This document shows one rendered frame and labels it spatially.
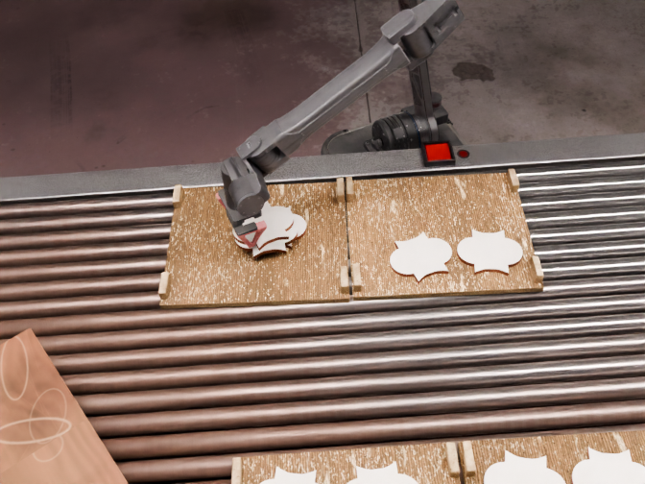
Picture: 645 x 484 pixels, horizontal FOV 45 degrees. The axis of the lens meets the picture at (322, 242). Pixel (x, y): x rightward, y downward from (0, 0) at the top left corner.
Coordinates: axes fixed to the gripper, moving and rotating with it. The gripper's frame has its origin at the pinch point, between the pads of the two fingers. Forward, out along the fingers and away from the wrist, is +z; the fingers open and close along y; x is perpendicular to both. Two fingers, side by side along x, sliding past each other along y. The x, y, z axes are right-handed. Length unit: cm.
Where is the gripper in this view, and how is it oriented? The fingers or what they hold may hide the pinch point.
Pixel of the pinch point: (243, 229)
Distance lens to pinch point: 173.2
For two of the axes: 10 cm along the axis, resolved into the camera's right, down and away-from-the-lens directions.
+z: 0.2, 6.5, 7.6
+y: 4.3, 6.8, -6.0
